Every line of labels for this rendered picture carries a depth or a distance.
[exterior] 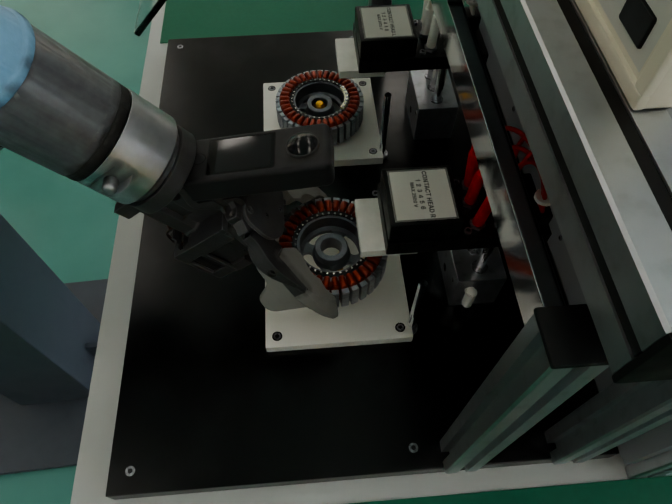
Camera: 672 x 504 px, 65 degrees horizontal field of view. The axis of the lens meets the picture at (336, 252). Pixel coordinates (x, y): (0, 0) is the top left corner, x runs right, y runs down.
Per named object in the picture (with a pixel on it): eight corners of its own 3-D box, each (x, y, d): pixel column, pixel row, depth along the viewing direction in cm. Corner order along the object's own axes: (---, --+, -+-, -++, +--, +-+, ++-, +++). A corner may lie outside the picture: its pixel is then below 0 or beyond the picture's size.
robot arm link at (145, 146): (138, 68, 37) (122, 156, 33) (190, 105, 41) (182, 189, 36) (79, 121, 41) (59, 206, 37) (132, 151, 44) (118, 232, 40)
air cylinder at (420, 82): (412, 140, 70) (418, 108, 65) (404, 100, 74) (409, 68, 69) (450, 138, 70) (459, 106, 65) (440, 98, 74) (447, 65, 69)
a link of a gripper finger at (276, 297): (299, 329, 53) (241, 258, 50) (347, 310, 50) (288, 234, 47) (289, 351, 50) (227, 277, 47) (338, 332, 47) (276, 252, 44)
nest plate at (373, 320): (266, 352, 54) (265, 348, 53) (265, 231, 62) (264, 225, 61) (412, 341, 55) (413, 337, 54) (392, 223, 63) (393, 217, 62)
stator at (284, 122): (275, 149, 67) (272, 128, 64) (280, 89, 73) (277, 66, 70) (363, 149, 67) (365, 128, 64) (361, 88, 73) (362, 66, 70)
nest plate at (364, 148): (264, 171, 67) (263, 164, 66) (264, 89, 75) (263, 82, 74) (382, 164, 68) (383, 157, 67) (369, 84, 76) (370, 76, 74)
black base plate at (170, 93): (113, 500, 49) (104, 496, 47) (171, 51, 83) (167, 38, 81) (609, 458, 51) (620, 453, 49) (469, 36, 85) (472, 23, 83)
